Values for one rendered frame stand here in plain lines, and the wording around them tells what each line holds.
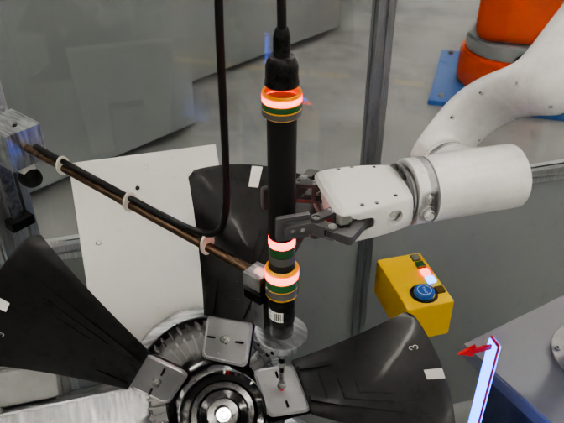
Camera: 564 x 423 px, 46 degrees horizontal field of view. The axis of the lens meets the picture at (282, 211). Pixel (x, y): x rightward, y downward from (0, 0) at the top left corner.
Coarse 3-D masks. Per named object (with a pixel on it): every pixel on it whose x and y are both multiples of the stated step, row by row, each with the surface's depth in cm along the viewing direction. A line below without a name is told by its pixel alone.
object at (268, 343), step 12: (252, 276) 87; (252, 288) 88; (264, 288) 88; (264, 300) 88; (264, 312) 89; (264, 324) 91; (300, 324) 92; (264, 336) 90; (300, 336) 90; (264, 348) 89; (276, 348) 88; (288, 348) 88; (300, 348) 89
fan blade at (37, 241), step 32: (32, 256) 88; (0, 288) 89; (32, 288) 89; (64, 288) 88; (0, 320) 91; (32, 320) 90; (64, 320) 90; (96, 320) 89; (0, 352) 94; (32, 352) 94; (64, 352) 93; (96, 352) 92; (128, 352) 91; (128, 384) 96
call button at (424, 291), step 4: (420, 284) 133; (424, 284) 133; (428, 284) 133; (416, 288) 132; (420, 288) 132; (424, 288) 132; (428, 288) 132; (432, 288) 132; (416, 292) 131; (420, 292) 131; (424, 292) 131; (428, 292) 131; (432, 292) 131; (416, 296) 131; (420, 296) 130; (424, 296) 130; (428, 296) 130; (432, 296) 130
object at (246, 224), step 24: (216, 168) 102; (240, 168) 100; (264, 168) 99; (192, 192) 103; (216, 192) 101; (240, 192) 100; (216, 216) 101; (240, 216) 99; (264, 216) 97; (216, 240) 100; (240, 240) 98; (264, 240) 96; (216, 264) 100; (264, 264) 95; (216, 288) 99; (240, 288) 96; (216, 312) 98; (240, 312) 96
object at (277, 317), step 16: (288, 32) 67; (288, 48) 67; (272, 64) 68; (288, 64) 68; (272, 80) 68; (288, 80) 68; (272, 304) 86; (288, 304) 86; (272, 320) 88; (288, 320) 88; (272, 336) 90; (288, 336) 90
